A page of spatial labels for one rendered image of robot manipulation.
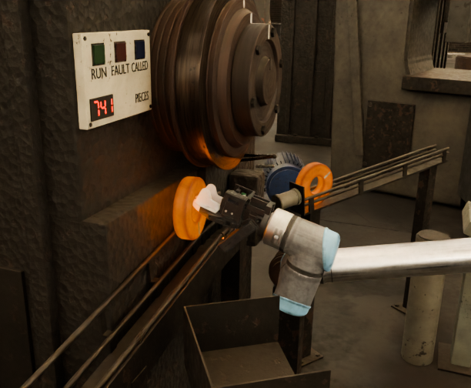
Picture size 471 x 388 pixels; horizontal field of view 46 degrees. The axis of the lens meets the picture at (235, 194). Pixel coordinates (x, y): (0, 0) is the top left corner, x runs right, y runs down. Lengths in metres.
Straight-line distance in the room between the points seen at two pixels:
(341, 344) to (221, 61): 1.43
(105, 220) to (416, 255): 0.75
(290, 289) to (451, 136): 2.86
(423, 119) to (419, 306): 2.06
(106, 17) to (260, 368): 0.77
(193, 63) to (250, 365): 0.66
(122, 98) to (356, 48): 3.05
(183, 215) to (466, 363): 1.43
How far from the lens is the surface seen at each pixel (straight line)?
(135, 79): 1.26
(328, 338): 2.40
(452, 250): 1.44
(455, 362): 2.37
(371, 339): 2.44
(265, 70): 1.39
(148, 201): 1.29
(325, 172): 1.98
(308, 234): 1.25
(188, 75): 1.27
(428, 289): 2.17
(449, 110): 3.99
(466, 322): 2.28
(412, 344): 2.29
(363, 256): 1.41
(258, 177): 1.72
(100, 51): 1.14
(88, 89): 1.11
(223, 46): 1.31
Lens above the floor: 1.29
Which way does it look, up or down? 18 degrees down
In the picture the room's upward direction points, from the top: 1 degrees clockwise
